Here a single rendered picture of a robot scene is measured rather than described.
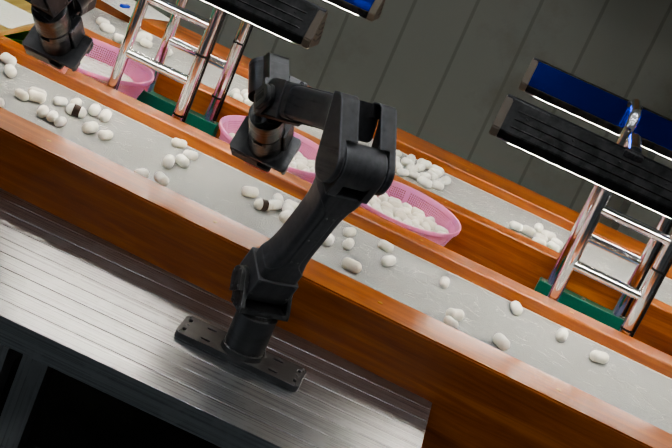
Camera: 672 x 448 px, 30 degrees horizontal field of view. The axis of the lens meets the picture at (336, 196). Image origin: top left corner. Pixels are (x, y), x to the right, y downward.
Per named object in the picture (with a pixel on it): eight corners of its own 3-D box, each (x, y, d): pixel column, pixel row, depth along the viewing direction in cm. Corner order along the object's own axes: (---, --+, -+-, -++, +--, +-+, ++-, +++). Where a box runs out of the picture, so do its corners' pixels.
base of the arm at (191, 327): (204, 275, 189) (191, 289, 182) (325, 331, 188) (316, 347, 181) (186, 319, 191) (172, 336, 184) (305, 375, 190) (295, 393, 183)
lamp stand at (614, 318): (618, 338, 263) (718, 149, 250) (531, 296, 265) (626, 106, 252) (619, 310, 281) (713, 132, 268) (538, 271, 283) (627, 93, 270)
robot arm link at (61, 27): (57, 1, 208) (52, -22, 202) (83, 20, 207) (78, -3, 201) (29, 29, 206) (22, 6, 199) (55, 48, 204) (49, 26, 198)
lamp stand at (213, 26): (141, 179, 237) (225, -42, 223) (49, 134, 239) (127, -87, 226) (176, 160, 255) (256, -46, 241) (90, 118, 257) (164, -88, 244)
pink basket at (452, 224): (431, 289, 245) (451, 247, 242) (310, 230, 248) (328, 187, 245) (451, 253, 270) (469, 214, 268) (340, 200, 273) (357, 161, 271)
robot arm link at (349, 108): (261, 71, 190) (356, 95, 164) (312, 86, 195) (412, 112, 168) (240, 149, 191) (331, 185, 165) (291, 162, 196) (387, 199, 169)
